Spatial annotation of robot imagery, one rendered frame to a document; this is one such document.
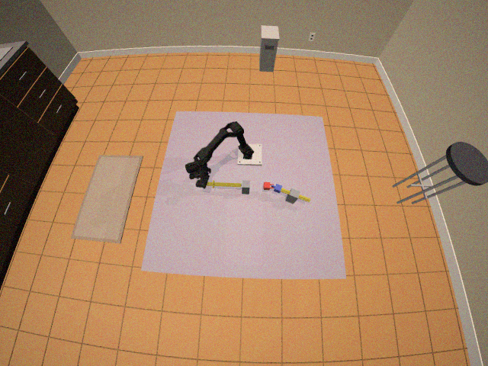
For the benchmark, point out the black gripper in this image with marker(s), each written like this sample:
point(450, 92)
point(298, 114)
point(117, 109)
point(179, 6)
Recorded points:
point(203, 175)

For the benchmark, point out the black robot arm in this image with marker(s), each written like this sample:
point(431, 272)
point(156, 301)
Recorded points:
point(206, 153)

